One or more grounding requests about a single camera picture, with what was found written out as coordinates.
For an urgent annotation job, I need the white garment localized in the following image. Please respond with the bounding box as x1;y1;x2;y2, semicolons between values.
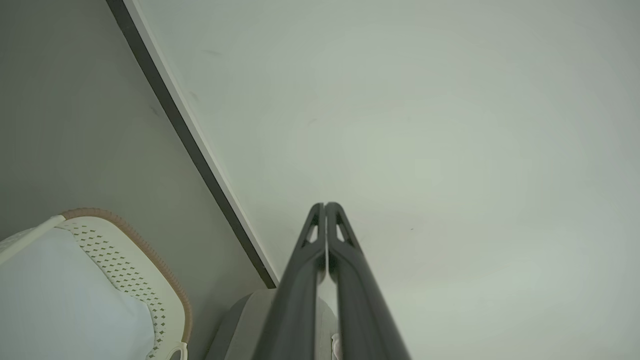
0;227;156;360

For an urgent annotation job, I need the cream perforated laundry basket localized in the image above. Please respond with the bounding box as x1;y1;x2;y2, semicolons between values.
0;207;194;360

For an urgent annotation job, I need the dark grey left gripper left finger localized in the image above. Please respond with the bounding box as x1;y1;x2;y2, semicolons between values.
252;202;329;360

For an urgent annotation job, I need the white and black baseboard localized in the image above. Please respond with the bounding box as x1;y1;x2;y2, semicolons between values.
105;0;280;290

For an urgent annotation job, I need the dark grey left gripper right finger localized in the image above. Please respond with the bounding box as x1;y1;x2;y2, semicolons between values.
324;201;412;360

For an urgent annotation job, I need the grey fabric sofa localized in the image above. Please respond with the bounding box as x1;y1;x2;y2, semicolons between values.
204;288;342;360

